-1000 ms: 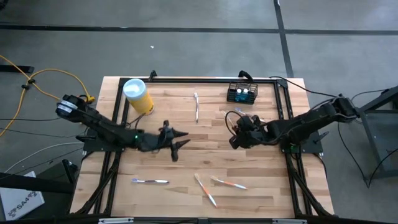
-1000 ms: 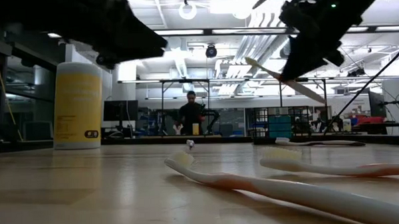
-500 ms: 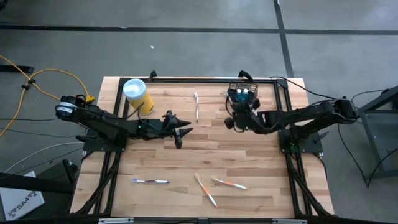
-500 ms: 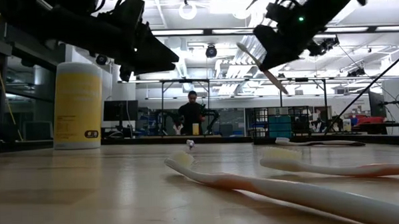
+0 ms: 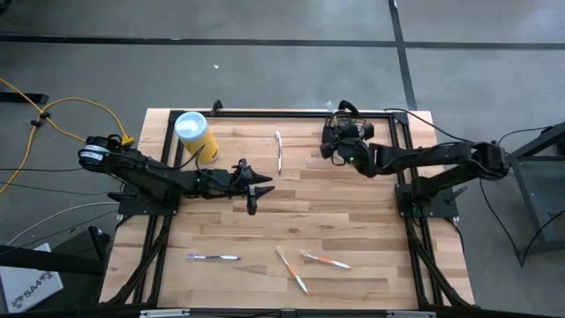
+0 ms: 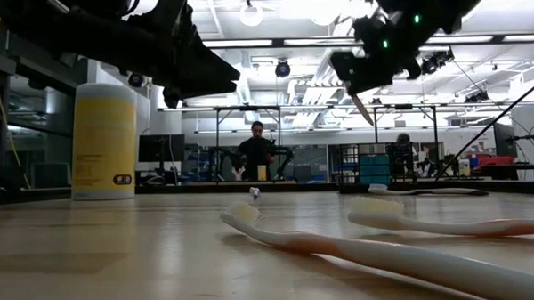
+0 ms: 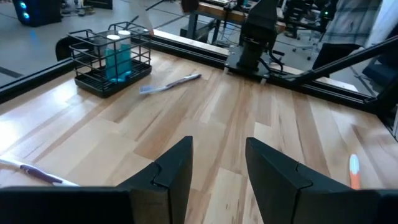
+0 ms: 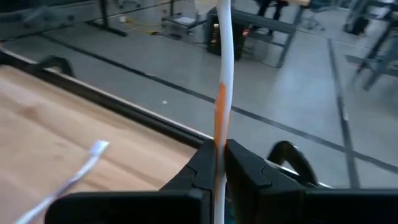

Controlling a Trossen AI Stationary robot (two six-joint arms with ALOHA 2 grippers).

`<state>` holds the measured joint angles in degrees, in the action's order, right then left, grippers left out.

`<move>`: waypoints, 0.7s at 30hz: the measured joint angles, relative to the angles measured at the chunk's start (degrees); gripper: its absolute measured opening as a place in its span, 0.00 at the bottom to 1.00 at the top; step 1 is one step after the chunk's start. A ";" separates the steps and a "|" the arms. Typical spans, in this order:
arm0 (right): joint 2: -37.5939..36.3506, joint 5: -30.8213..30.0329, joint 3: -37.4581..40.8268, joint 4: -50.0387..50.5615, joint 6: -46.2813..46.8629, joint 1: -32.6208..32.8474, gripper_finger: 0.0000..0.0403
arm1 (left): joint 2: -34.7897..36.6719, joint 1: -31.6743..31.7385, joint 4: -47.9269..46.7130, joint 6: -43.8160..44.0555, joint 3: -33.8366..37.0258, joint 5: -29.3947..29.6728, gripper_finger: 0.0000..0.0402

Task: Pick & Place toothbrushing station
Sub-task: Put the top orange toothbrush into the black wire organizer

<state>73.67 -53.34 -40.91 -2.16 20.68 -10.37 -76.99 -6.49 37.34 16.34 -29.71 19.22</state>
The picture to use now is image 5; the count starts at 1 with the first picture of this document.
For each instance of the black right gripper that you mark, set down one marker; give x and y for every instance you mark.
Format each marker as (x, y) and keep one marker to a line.
(348, 139)

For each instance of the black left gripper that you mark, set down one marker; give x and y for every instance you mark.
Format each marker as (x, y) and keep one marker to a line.
(225, 184)

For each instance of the white purple toothbrush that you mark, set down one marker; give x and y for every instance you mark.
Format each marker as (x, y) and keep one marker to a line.
(212, 257)
(279, 154)

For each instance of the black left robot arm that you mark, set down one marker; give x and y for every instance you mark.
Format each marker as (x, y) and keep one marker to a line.
(145, 176)

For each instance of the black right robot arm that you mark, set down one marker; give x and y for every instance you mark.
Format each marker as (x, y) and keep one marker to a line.
(419, 156)

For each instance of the black table clamp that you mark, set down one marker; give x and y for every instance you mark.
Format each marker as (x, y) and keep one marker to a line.
(216, 106)
(348, 106)

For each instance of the yellow cylindrical can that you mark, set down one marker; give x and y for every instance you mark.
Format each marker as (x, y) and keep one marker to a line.
(194, 132)

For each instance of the black metal cart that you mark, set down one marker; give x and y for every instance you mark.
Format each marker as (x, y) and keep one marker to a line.
(543, 139)

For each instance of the black stand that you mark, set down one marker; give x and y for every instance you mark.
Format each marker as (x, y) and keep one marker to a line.
(44, 261)

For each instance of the black floor bar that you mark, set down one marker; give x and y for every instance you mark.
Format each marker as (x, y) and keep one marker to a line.
(22, 97)

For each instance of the white printed box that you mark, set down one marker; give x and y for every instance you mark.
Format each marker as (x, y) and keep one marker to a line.
(26, 287)

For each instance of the black aluminium table frame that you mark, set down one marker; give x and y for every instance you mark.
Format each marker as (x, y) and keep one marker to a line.
(287, 114)

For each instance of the silver bracket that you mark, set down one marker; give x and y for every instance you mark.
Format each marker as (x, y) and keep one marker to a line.
(163, 313)
(410, 314)

